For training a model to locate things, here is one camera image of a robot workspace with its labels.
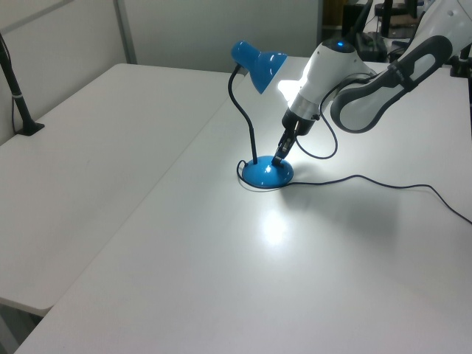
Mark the blue gooseneck desk lamp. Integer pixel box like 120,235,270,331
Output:
227,39,296,190

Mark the black electronic device box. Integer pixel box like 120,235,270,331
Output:
355,31,389,62

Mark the brown flat object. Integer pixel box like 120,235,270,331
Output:
390,13,420,27

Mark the thin black upright pole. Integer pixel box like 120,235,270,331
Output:
381,0,394,38

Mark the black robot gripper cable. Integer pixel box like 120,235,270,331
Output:
296,75,375,160

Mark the grey partition frame post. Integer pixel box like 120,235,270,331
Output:
113,0,138,66

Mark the black clamp stand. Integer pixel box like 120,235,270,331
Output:
448,43,472,78

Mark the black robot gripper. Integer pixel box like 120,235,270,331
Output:
271,107,319,168

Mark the black camera stand pole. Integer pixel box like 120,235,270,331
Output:
0,32,46,136

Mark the black lamp power cable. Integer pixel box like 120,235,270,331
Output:
236,159,472,224

